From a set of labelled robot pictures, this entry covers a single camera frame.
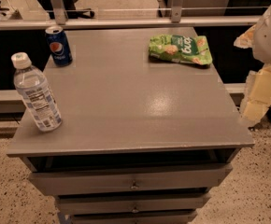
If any grey drawer cabinet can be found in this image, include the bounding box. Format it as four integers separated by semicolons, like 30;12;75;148
6;26;255;224

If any bottom grey drawer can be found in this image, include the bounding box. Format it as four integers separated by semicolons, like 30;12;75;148
71;210;197;224

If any clear plastic water bottle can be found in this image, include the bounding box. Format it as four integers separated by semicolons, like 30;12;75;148
11;52;62;132

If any middle grey drawer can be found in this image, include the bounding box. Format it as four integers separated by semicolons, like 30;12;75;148
57;192;210;215

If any grey drawer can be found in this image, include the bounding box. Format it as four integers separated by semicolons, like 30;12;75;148
71;210;197;224
57;192;210;215
29;163;232;196

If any metal window frame rail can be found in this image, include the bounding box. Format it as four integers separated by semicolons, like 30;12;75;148
0;16;260;30

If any top grey drawer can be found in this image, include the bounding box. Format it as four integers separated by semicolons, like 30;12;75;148
29;163;232;196

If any blue Pepsi can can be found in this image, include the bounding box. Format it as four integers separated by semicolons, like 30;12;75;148
45;26;73;66

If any green rice chip bag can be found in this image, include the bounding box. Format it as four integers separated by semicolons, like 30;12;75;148
149;35;212;65

